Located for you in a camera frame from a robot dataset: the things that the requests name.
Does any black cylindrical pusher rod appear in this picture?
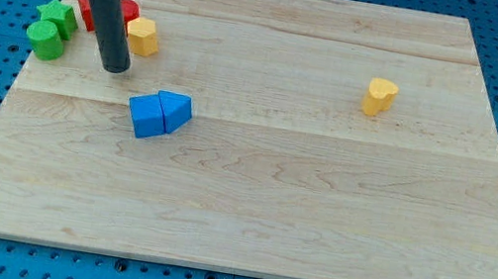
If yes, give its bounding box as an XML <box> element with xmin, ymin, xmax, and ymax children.
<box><xmin>89</xmin><ymin>0</ymin><xmax>131</xmax><ymax>73</ymax></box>

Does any yellow heart block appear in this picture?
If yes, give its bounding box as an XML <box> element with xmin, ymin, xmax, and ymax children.
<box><xmin>360</xmin><ymin>77</ymin><xmax>399</xmax><ymax>116</ymax></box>

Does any red block behind rod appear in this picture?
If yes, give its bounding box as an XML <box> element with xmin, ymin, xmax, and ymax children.
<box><xmin>77</xmin><ymin>0</ymin><xmax>95</xmax><ymax>32</ymax></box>

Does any red cylinder block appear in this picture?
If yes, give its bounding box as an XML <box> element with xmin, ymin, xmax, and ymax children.
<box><xmin>120</xmin><ymin>0</ymin><xmax>141</xmax><ymax>24</ymax></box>

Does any green star block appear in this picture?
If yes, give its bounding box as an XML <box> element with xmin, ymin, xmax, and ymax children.
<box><xmin>37</xmin><ymin>0</ymin><xmax>78</xmax><ymax>41</ymax></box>

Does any yellow hexagon block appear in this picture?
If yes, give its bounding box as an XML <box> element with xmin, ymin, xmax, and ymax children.
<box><xmin>127</xmin><ymin>17</ymin><xmax>159</xmax><ymax>57</ymax></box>

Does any green cylinder block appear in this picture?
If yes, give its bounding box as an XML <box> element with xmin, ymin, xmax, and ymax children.
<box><xmin>26</xmin><ymin>20</ymin><xmax>64</xmax><ymax>61</ymax></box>

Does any blue cube block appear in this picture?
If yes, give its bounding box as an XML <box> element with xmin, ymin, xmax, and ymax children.
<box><xmin>129</xmin><ymin>94</ymin><xmax>165</xmax><ymax>139</ymax></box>

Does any blue triangular prism block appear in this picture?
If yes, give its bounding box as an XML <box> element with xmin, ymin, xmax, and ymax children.
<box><xmin>157</xmin><ymin>90</ymin><xmax>193</xmax><ymax>134</ymax></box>

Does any light wooden board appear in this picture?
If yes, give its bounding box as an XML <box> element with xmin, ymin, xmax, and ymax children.
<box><xmin>0</xmin><ymin>0</ymin><xmax>498</xmax><ymax>279</ymax></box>

